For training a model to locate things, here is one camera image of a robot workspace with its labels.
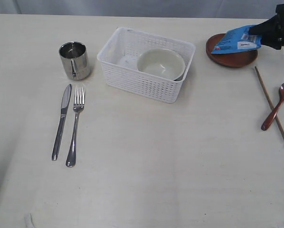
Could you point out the silver fork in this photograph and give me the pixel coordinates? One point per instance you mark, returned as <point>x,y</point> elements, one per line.
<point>78,107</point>

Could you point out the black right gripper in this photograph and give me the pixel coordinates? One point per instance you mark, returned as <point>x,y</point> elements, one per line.
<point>275,26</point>

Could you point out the shiny steel cup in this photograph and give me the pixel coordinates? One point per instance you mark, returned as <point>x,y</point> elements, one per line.
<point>75,60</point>

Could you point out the brown wooden plate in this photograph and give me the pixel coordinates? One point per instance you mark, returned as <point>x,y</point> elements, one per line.
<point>233,60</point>

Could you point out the reddish wooden spoon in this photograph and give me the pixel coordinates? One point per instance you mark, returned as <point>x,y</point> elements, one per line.
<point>268,121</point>

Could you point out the white bowl dark inside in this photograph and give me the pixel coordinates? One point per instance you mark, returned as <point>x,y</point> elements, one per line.
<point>161,62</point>

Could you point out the wooden chopstick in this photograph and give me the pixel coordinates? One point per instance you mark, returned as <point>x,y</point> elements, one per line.
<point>269,101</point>

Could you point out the silver table knife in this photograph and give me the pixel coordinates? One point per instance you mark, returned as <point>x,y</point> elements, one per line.
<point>63,113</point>

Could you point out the white perforated plastic basket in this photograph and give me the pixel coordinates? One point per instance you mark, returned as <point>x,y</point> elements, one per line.
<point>119,58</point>

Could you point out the blue tissue packet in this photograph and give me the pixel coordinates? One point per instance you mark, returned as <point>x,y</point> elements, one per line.
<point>237,40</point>

